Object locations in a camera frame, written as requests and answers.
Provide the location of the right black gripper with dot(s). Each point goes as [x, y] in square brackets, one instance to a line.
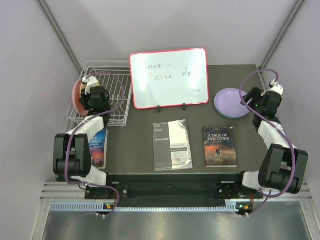
[255, 94]

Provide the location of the pink plate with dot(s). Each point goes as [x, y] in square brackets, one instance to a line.
[76, 95]

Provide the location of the blue plate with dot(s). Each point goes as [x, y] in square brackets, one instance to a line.
[230, 117]

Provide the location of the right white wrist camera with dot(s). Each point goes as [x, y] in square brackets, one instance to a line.
[275, 87]

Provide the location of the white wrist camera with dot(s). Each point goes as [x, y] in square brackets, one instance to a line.
[86, 78]
[275, 87]

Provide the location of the black white setup guide booklet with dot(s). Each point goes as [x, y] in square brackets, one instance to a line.
[171, 146]

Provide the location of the red framed whiteboard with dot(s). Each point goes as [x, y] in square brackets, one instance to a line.
[169, 78]

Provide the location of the grey slotted cable duct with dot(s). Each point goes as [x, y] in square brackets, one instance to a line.
[104, 208]

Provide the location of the Tale of Two Cities book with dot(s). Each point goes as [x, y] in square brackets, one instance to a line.
[219, 147]

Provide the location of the blue sunset cover book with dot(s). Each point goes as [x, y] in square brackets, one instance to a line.
[98, 149]

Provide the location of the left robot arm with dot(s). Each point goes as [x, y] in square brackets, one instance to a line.
[72, 158]

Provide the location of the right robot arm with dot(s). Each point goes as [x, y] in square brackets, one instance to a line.
[284, 166]

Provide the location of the yellow plate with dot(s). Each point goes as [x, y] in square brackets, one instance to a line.
[86, 88]

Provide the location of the white wire dish rack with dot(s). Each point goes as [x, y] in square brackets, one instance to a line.
[115, 77]

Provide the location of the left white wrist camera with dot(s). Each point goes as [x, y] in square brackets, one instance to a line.
[86, 78]

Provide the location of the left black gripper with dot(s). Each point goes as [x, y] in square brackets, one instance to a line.
[84, 98]

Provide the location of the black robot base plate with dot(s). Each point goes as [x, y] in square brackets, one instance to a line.
[178, 190]

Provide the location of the purple plate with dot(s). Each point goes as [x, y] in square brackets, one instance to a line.
[228, 102]

